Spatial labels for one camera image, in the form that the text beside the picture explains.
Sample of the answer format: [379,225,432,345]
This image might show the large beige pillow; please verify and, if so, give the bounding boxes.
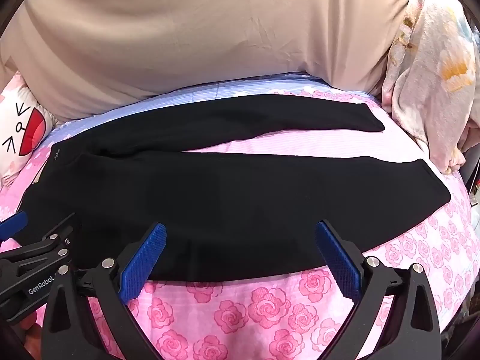
[0,0,428,122]

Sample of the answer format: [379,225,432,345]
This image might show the pale floral blanket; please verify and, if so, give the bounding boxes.
[382,0,480,175]

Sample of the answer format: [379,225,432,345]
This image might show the black pants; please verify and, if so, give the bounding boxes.
[20,94,452,282]

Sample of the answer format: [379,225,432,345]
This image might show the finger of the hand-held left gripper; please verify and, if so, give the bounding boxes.
[22,213,77,272]
[0,211,30,241]

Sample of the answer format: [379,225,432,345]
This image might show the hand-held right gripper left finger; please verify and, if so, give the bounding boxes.
[40,222,167,360]

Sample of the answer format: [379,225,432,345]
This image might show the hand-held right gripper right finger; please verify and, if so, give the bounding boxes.
[314,220,443,360]

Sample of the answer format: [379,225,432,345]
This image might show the pink floral bed sheet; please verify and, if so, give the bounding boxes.
[0,71,480,360]

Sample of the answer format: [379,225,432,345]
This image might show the white cartoon face pillow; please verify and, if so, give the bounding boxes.
[0,73,59,188]

